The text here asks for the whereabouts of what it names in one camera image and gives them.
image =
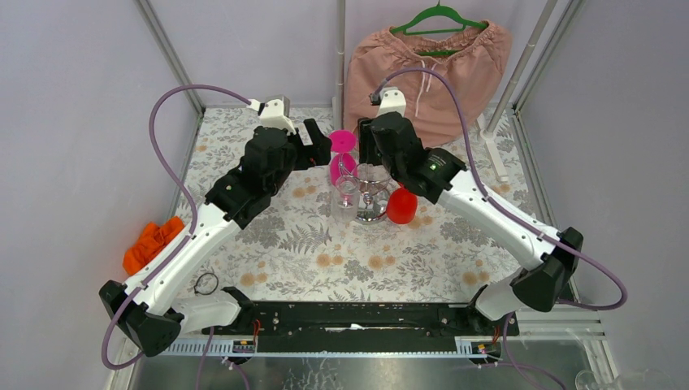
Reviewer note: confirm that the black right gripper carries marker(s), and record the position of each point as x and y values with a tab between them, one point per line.
366	140

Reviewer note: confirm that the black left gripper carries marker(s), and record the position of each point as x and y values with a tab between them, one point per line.
301	145

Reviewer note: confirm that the pink wine glass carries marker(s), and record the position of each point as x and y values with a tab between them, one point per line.
342	153

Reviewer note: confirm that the chrome wine glass rack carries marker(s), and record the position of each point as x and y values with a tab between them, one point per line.
372	180

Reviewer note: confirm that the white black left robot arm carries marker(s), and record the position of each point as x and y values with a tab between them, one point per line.
145	307

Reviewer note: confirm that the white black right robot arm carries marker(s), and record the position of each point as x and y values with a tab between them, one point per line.
542	251

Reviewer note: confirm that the clear wine glass front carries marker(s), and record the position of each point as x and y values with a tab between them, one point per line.
345	199

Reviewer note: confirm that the red wine glass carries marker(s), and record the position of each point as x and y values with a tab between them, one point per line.
402	206

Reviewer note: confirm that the pink shorts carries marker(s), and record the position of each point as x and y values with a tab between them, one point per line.
445	79

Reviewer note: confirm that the orange cloth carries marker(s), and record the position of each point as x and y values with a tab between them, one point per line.
152	240

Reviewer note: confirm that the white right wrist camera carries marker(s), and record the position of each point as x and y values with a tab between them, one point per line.
388	100

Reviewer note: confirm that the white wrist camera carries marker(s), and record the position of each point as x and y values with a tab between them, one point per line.
388	100
274	113

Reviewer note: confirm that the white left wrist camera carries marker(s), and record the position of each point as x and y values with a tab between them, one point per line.
274	113

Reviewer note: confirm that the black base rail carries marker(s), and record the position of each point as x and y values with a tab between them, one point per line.
360	327

